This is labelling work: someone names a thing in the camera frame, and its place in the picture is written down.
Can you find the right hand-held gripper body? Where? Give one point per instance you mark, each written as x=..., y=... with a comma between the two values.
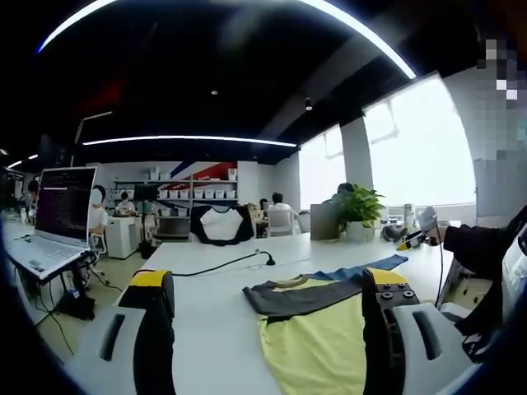
x=429, y=220

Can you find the black gooseneck microphone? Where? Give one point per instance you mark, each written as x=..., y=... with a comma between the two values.
x=270, y=261

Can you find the person's right hand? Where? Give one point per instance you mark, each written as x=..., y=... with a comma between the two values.
x=437, y=236

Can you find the black hanging screen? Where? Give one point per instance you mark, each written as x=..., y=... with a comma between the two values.
x=51, y=150

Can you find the white bottle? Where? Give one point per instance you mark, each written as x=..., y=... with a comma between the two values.
x=408, y=216

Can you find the black ceiling spotlight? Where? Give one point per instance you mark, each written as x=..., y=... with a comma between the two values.
x=308, y=105

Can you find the white low cabinet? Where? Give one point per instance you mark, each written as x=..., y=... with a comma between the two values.
x=123, y=236

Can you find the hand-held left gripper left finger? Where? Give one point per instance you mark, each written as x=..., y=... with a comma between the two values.
x=156, y=329

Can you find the pale grey partition panel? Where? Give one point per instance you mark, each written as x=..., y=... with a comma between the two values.
x=486, y=185

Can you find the black laptop stand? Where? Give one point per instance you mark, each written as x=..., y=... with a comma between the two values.
x=80, y=304

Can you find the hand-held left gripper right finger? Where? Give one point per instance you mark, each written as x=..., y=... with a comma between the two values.
x=383, y=329

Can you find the green potted plant white pot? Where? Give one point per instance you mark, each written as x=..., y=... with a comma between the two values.
x=360, y=205

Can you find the white laptop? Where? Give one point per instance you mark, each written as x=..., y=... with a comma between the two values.
x=63, y=201

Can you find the long curved ceiling light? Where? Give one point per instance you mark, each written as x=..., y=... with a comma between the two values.
x=407, y=70

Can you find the grey headphones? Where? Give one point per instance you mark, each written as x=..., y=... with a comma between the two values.
x=391, y=233

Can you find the short ceiling light strip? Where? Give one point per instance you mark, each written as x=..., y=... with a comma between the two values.
x=32, y=156

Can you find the brown cardboard board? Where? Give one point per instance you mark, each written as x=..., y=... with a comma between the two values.
x=323, y=222

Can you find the shelf with white bins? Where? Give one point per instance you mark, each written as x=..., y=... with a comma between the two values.
x=197, y=193

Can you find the yellow blue grey garment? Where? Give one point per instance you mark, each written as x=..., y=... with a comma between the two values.
x=313, y=341

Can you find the white chair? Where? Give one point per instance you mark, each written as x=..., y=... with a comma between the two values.
x=284, y=224

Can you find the person's black printed shirt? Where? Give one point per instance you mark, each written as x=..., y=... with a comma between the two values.
x=494, y=312

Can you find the black white raglan shirt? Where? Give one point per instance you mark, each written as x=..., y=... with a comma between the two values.
x=222, y=224

